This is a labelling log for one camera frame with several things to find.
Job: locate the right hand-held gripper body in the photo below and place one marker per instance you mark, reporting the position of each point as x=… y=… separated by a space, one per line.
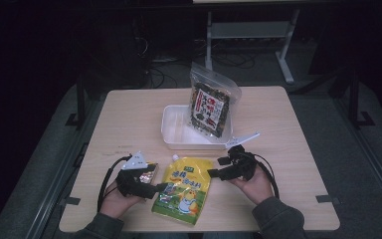
x=242 y=164

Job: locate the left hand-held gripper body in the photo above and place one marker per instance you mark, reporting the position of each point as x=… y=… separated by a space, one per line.
x=134 y=184

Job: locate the small gold foil packet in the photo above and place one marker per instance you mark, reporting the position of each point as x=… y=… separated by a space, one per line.
x=147 y=176

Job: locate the yellow spout pouch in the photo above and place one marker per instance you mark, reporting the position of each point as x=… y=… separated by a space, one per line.
x=187 y=191

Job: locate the white plastic container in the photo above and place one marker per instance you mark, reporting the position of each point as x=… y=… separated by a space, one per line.
x=179 y=131

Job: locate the clear packet of dark food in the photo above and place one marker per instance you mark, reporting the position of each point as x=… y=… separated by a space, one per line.
x=210 y=106

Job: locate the person's left hand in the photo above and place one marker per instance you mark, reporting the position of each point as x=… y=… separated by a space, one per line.
x=116 y=202

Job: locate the person's right hand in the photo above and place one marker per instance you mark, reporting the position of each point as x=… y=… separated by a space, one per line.
x=257 y=187

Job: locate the grey tape strip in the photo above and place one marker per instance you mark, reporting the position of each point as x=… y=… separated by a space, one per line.
x=71 y=200
x=326 y=198

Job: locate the black metal stand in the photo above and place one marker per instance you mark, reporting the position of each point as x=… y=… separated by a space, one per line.
x=354 y=99
x=80 y=99

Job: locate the white metal desk frame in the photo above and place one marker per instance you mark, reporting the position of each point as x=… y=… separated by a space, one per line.
x=248 y=30

